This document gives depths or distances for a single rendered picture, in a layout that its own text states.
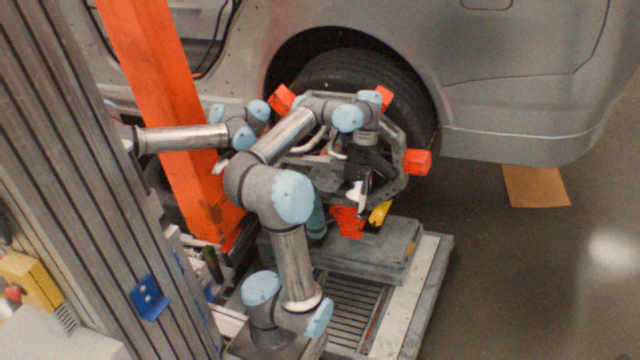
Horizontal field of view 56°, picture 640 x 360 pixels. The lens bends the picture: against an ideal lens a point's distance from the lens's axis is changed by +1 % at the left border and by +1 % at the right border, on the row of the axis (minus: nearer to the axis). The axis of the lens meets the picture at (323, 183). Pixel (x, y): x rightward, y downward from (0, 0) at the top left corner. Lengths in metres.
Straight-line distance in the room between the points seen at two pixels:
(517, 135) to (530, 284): 0.90
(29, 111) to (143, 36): 0.94
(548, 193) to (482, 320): 0.94
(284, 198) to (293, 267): 0.24
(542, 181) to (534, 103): 1.32
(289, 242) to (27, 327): 0.66
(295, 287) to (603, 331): 1.69
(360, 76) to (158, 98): 0.74
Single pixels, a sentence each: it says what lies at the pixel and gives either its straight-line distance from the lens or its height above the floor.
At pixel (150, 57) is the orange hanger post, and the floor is 1.43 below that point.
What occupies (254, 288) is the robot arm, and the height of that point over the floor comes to 1.05.
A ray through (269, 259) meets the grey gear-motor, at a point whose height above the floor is 0.31.
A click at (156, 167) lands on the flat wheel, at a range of 3.26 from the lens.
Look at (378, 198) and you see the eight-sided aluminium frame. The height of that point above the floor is 0.66.
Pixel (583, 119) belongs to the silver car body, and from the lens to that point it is 2.35.
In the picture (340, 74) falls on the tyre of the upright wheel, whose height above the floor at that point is 1.18.
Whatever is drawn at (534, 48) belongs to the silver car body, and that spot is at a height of 1.26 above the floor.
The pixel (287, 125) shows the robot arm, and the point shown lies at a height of 1.42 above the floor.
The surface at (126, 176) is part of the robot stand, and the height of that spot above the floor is 1.53.
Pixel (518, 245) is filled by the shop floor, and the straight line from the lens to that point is 3.19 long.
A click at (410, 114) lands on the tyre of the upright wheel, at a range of 2.28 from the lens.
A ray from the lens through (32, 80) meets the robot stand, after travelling 1.21.
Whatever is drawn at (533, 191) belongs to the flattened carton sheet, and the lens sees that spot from 3.48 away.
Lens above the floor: 2.29
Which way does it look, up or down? 39 degrees down
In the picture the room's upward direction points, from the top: 11 degrees counter-clockwise
